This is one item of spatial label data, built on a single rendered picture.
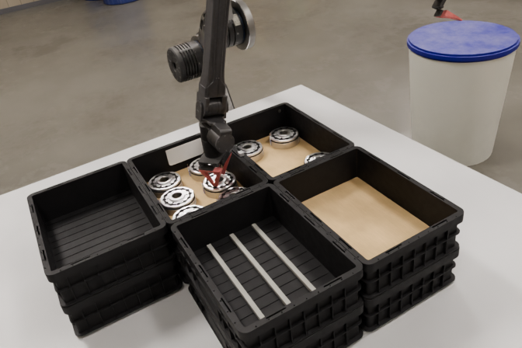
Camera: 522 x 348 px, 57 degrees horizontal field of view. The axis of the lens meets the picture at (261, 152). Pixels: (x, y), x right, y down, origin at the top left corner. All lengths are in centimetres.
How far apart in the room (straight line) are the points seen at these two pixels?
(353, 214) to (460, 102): 160
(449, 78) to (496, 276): 154
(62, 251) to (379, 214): 87
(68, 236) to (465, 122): 216
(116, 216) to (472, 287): 100
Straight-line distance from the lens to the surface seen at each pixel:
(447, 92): 281
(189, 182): 156
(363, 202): 139
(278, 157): 161
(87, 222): 154
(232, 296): 117
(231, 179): 149
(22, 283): 164
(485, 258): 146
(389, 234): 129
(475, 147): 304
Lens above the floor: 168
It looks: 31 degrees down
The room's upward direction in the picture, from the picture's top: 8 degrees counter-clockwise
